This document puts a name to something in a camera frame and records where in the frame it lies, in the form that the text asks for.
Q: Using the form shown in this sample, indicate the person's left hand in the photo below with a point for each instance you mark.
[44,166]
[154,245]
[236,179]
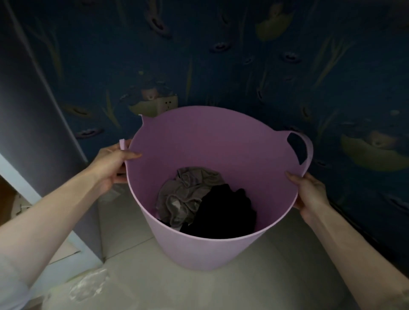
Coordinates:
[110,167]

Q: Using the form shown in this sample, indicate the person's right hand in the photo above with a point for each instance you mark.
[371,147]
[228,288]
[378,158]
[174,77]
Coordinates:
[308,193]

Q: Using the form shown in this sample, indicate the person's left thumb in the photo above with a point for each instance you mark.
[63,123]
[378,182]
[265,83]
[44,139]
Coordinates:
[129,156]

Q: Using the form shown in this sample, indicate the person's right thumb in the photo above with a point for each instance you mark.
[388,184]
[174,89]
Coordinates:
[292,182]

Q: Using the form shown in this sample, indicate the pink plastic laundry tub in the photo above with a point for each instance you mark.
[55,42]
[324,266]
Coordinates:
[204,143]

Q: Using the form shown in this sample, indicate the person's left forearm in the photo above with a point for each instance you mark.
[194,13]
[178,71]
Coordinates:
[41,230]

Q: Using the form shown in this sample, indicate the person's right forearm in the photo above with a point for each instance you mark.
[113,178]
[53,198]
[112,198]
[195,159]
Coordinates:
[358,255]

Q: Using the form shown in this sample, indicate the grey crumpled garment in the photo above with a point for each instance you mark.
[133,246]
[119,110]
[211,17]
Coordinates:
[182,194]

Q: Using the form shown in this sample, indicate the black crumpled garment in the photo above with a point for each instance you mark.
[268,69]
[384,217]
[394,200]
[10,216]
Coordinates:
[223,214]

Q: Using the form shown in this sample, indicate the grey door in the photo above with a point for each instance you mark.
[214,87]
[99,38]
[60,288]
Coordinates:
[28,105]

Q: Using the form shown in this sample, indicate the clear plastic bag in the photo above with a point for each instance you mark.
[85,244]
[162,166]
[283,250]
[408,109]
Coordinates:
[88,284]

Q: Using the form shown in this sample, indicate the white wall socket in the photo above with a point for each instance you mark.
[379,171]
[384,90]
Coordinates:
[166,103]

